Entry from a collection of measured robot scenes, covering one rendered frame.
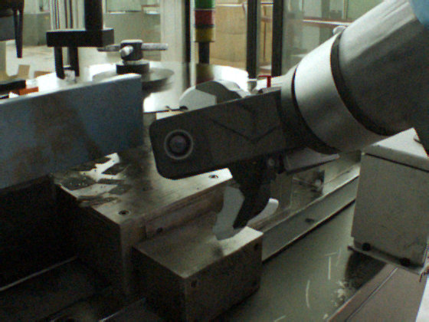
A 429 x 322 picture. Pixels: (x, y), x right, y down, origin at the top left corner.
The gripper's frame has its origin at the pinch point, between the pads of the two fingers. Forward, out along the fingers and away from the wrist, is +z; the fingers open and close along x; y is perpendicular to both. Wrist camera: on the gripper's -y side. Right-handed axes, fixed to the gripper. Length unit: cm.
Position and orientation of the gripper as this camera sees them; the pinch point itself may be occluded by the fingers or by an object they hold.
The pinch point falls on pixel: (192, 169)
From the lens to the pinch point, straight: 47.9
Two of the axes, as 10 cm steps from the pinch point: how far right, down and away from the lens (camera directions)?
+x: -2.6, -9.6, 1.3
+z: -4.4, 2.4, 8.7
